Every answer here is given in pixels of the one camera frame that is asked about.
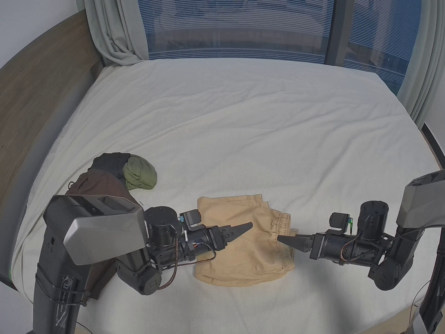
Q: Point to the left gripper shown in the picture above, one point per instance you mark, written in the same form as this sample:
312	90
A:
212	240

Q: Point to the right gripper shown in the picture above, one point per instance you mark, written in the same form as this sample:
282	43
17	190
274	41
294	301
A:
328	247

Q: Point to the tan shorts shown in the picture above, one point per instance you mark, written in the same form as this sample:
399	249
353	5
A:
250	256

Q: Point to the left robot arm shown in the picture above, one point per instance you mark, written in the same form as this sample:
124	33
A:
97	228

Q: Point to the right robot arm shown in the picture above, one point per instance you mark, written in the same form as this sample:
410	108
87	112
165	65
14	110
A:
413	207

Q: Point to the bed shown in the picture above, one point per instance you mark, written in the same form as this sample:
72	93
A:
243	117

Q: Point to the green garment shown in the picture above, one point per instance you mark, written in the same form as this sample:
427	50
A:
139	172

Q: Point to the brown garment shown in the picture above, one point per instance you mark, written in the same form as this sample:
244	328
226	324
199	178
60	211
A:
100	183

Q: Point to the dark grey garment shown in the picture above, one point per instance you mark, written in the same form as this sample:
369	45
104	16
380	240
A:
109	164

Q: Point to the window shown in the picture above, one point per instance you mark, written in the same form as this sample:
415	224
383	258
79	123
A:
243	19

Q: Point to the pale green curtain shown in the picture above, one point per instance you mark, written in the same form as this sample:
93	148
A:
107	19
429	64

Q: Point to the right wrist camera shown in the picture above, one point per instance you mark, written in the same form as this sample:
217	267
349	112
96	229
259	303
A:
340	222

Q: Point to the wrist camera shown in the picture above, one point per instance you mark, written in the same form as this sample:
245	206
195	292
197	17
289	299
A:
192	217
340	222

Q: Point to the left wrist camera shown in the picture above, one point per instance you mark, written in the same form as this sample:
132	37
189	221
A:
192	217

